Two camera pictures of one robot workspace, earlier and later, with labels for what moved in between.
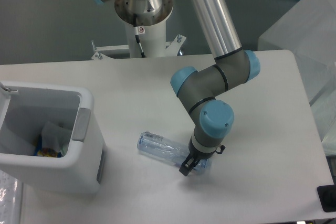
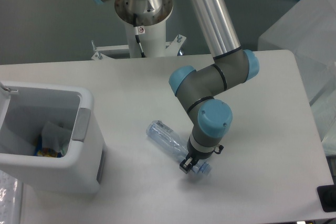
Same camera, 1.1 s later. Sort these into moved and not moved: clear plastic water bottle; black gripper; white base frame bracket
Moved: clear plastic water bottle
Not moved: black gripper; white base frame bracket
